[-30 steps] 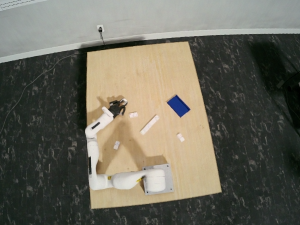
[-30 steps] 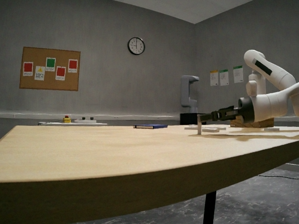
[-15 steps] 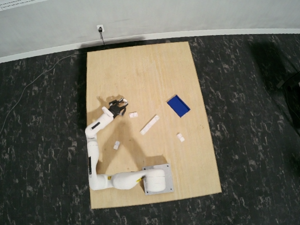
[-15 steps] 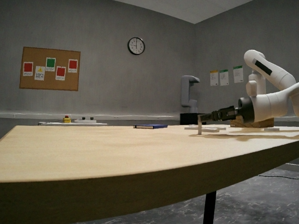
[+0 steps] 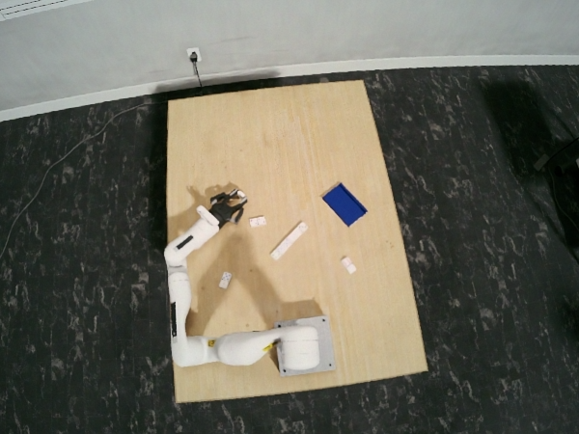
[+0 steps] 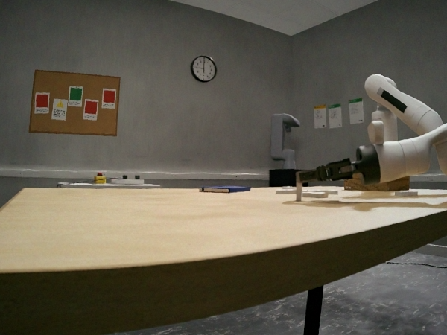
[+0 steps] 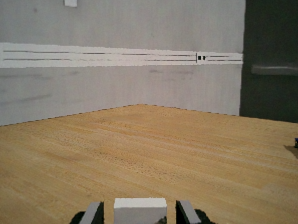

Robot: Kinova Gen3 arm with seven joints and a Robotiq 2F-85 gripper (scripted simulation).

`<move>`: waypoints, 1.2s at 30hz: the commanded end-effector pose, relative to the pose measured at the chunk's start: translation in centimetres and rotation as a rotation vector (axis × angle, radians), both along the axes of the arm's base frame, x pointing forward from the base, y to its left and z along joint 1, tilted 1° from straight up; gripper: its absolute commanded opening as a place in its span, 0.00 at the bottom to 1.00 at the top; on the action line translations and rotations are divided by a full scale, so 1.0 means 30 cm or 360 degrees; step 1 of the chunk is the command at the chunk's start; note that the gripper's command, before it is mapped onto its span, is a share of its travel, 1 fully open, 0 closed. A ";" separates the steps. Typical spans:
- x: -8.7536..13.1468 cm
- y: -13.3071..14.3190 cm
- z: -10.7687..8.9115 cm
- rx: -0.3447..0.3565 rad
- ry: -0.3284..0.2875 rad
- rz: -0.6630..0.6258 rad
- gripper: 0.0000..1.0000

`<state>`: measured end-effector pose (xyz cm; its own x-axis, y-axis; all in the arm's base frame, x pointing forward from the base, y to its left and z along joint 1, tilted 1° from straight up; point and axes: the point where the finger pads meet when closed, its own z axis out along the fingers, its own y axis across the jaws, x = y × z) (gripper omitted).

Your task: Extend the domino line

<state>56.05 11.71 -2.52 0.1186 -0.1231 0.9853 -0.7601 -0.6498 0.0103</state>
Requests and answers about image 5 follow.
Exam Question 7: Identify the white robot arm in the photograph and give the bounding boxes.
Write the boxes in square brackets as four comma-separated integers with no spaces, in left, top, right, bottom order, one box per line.
[164,205,319,370]

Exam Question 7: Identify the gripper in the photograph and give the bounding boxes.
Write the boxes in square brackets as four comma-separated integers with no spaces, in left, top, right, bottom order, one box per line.
[208,189,248,230]

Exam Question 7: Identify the dark blue rectangular pad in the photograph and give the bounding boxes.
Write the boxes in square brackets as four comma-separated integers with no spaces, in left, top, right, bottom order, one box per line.
[322,183,368,227]

